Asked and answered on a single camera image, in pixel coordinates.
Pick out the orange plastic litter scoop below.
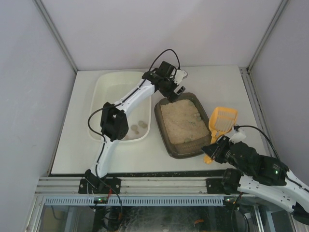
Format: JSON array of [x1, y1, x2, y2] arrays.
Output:
[[203, 107, 238, 164]]

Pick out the dark grey litter box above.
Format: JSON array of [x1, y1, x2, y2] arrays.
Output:
[[154, 92, 211, 159]]

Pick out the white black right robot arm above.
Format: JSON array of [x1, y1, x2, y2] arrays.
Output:
[[202, 136, 309, 225]]

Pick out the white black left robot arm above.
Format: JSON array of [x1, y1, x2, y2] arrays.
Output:
[[85, 61, 188, 189]]

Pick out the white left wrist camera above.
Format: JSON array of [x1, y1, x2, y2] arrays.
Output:
[[174, 69, 188, 85]]

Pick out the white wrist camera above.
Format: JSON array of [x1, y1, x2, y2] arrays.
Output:
[[174, 69, 188, 85], [229, 128, 246, 144]]

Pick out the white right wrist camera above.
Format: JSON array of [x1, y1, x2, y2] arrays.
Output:
[[229, 128, 246, 144]]

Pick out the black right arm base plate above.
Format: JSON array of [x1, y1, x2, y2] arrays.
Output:
[[206, 178, 239, 195]]

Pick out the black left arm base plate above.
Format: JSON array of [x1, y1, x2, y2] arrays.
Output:
[[78, 177, 121, 194]]

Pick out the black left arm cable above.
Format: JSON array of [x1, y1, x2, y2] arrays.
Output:
[[87, 49, 182, 206]]

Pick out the right aluminium corner post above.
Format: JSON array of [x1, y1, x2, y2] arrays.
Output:
[[247, 0, 290, 72]]

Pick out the aluminium corner post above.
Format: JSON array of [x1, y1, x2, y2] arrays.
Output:
[[247, 0, 290, 72], [33, 0, 78, 74]]

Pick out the grey slotted cable duct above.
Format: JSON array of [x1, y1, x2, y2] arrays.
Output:
[[45, 196, 224, 206]]

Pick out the left aluminium corner post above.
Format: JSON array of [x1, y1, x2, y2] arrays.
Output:
[[33, 0, 78, 74]]

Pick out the aluminium mounting rail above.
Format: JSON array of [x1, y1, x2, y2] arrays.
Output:
[[35, 176, 225, 197]]

